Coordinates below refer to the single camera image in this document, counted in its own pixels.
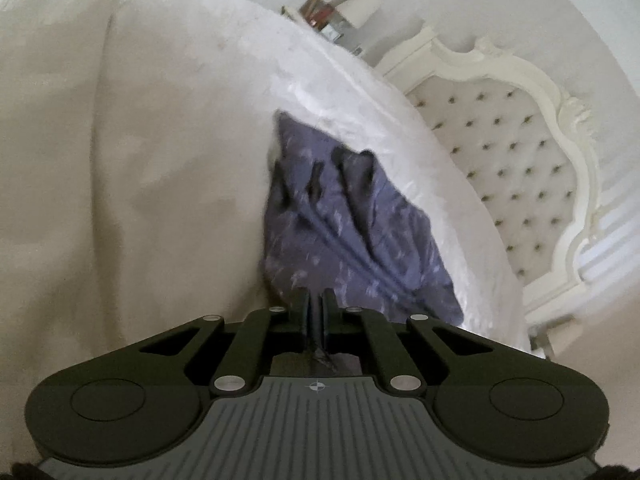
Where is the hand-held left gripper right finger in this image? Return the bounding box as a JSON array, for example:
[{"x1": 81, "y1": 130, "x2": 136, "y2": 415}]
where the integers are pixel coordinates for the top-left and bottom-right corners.
[{"x1": 319, "y1": 287, "x2": 501, "y2": 394}]

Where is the red picture frame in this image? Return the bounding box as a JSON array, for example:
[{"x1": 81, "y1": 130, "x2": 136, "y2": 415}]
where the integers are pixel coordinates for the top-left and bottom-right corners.
[{"x1": 299, "y1": 0, "x2": 337, "y2": 29}]

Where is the tufted cream headboard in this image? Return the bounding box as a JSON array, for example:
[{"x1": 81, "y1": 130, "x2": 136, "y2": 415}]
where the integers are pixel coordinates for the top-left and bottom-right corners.
[{"x1": 372, "y1": 24, "x2": 610, "y2": 343}]

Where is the purple patterned hooded jacket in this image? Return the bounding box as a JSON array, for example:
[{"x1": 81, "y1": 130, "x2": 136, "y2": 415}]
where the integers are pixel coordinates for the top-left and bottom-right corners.
[{"x1": 257, "y1": 110, "x2": 467, "y2": 375}]

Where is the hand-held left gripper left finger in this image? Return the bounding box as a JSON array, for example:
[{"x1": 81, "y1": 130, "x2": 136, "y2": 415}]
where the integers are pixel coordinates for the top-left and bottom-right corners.
[{"x1": 137, "y1": 287, "x2": 312, "y2": 396}]

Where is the bed with white bedspread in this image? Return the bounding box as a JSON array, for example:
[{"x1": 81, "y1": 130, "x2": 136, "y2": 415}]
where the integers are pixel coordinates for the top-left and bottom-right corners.
[{"x1": 0, "y1": 0, "x2": 547, "y2": 361}]

